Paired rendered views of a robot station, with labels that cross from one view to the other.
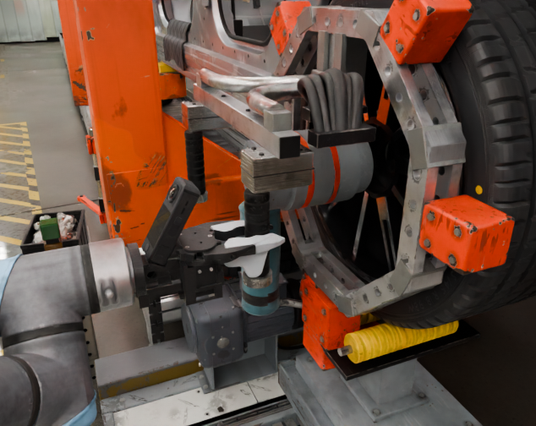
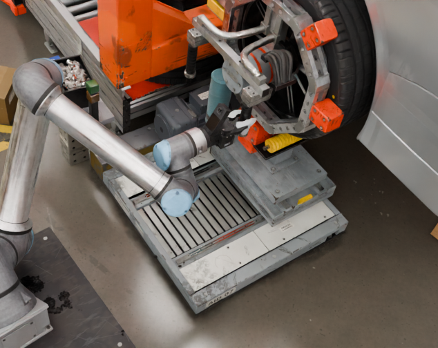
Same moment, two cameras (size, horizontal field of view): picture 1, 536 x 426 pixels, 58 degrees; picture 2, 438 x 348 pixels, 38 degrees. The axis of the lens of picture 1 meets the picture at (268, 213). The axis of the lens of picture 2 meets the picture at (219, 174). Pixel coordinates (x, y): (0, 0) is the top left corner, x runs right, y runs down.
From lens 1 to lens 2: 1.60 m
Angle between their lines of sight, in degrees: 30
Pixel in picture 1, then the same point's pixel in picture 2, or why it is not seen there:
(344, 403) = (255, 165)
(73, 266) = (189, 144)
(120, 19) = not seen: outside the picture
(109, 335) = not seen: hidden behind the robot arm
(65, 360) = (191, 177)
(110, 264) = (200, 141)
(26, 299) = (177, 158)
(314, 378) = (237, 152)
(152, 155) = (145, 33)
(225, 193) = (182, 45)
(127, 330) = not seen: hidden behind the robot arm
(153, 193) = (143, 54)
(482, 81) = (338, 59)
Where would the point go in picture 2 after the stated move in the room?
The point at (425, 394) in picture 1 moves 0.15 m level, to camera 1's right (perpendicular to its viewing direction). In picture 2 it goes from (297, 156) to (328, 154)
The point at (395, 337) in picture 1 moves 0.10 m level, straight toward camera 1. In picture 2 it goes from (289, 139) to (289, 158)
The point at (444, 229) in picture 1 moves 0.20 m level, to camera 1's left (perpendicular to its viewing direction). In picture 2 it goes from (319, 117) to (263, 121)
